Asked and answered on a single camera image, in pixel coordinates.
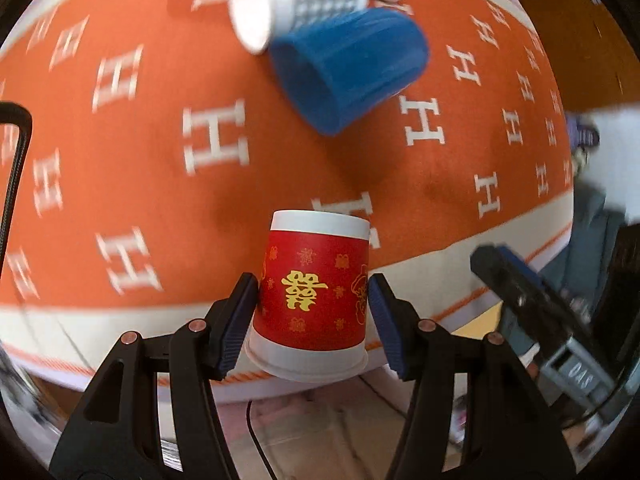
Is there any blue plastic cup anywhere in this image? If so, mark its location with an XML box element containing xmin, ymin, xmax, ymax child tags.
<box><xmin>268</xmin><ymin>8</ymin><xmax>430</xmax><ymax>136</ymax></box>

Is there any lilac printed tablecloth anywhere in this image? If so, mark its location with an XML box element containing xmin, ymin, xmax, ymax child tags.
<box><xmin>0</xmin><ymin>238</ymin><xmax>576</xmax><ymax>406</ymax></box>

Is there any black cable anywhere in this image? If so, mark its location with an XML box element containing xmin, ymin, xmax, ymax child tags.
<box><xmin>0</xmin><ymin>101</ymin><xmax>34</xmax><ymax>281</ymax></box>

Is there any red paper cup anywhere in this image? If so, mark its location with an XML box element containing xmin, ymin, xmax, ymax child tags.
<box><xmin>245</xmin><ymin>210</ymin><xmax>370</xmax><ymax>382</ymax></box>

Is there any orange H-pattern blanket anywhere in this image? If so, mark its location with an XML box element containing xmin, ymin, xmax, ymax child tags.
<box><xmin>1</xmin><ymin>0</ymin><xmax>574</xmax><ymax>389</ymax></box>

